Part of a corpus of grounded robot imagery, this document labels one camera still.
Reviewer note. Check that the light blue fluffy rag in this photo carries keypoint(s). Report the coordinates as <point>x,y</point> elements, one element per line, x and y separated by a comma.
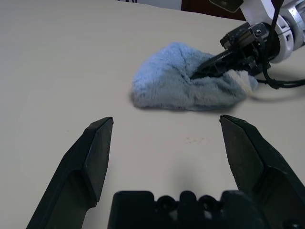
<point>166,78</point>

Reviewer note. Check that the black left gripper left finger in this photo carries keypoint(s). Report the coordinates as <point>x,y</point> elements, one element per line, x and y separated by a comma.
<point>71,171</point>

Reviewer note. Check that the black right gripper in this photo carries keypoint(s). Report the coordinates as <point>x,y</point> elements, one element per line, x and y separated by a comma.
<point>250,40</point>

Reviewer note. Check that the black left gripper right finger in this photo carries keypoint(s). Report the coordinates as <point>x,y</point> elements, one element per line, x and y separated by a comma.
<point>250,155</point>

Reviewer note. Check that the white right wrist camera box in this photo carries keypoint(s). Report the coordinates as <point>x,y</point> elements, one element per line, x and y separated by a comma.
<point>257,9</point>

